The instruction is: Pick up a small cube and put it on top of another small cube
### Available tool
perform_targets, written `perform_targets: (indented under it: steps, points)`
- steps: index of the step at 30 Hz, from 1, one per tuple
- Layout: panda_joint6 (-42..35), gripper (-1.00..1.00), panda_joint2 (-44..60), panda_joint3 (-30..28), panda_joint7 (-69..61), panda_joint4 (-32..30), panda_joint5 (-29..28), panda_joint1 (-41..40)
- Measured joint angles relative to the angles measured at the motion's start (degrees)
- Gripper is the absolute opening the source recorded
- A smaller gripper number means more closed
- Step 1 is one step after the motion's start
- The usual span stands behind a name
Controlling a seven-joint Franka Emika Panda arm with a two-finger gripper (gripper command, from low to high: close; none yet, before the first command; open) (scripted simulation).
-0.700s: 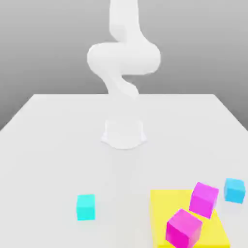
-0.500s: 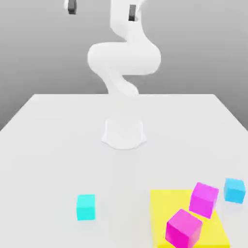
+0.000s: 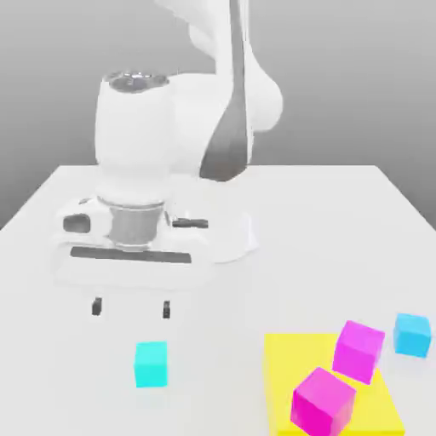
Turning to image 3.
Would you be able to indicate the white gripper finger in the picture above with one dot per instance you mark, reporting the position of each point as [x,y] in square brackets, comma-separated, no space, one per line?
[96,306]
[166,309]

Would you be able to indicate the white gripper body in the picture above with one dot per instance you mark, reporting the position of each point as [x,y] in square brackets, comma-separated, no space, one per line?
[129,272]

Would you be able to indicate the small cyan cube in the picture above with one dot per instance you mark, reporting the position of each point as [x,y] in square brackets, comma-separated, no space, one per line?
[151,364]

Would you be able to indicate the small magenta cube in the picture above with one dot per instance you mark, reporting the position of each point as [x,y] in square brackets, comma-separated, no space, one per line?
[357,351]
[320,402]

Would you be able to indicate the small blue cube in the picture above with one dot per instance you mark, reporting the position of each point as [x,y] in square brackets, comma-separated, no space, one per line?
[411,335]

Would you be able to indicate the large yellow box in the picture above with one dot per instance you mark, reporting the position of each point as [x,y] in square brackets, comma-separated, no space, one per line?
[282,368]

